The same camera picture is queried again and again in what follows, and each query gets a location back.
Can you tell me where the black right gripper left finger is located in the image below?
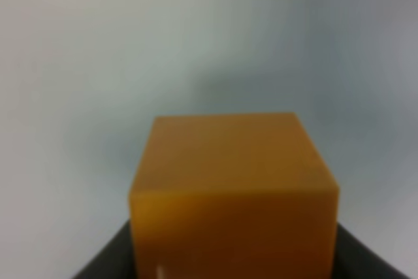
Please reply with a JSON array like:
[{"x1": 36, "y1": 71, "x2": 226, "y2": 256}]
[{"x1": 73, "y1": 221, "x2": 135, "y2": 279}]

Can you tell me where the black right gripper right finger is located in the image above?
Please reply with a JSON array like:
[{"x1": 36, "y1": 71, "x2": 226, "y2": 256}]
[{"x1": 332, "y1": 223, "x2": 405, "y2": 279}]

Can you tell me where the orange block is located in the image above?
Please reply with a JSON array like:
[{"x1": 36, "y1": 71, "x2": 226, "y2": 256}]
[{"x1": 129, "y1": 113, "x2": 339, "y2": 278}]

